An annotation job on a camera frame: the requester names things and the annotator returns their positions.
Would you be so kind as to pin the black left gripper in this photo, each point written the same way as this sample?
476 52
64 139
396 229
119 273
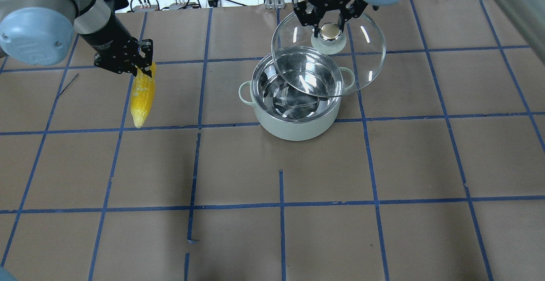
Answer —
105 38

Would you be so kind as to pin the yellow corn cob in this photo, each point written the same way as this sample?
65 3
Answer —
142 96

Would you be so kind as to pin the glass pot lid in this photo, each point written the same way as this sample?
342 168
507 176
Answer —
361 46

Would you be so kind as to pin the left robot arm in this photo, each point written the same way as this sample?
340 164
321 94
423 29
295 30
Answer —
38 32

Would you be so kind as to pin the pale green cooking pot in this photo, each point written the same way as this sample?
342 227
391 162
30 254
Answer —
296 92

